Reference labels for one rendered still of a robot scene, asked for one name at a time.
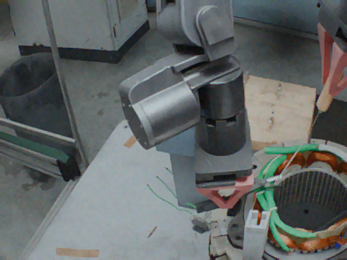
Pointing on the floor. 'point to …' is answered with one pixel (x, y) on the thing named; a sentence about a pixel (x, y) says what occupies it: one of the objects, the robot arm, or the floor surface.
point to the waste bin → (46, 121)
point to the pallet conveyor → (60, 165)
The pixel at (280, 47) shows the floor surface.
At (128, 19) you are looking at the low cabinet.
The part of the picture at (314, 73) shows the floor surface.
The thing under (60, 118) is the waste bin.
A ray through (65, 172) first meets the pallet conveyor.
